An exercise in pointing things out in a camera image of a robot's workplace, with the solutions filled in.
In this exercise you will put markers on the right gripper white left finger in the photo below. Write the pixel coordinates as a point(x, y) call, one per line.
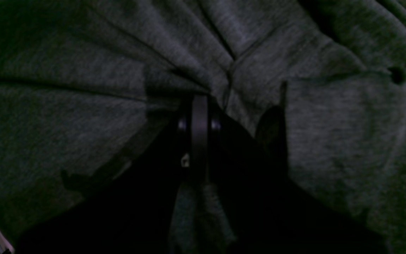
point(133, 214)

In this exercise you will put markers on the dark green t-shirt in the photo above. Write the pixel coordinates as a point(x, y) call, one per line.
point(86, 86)

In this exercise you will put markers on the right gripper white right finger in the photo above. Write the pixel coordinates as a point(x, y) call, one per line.
point(269, 213)

